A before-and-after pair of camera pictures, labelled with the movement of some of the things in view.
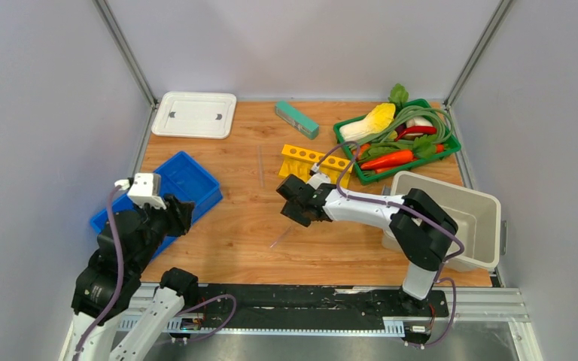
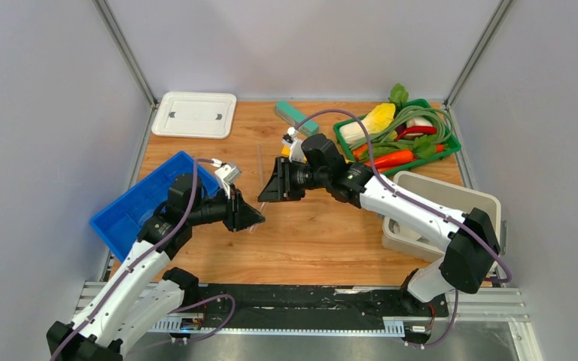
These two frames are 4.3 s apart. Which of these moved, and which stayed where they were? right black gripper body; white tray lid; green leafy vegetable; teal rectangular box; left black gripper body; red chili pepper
Moved: left black gripper body; right black gripper body
Stayed: red chili pepper; teal rectangular box; green leafy vegetable; white tray lid
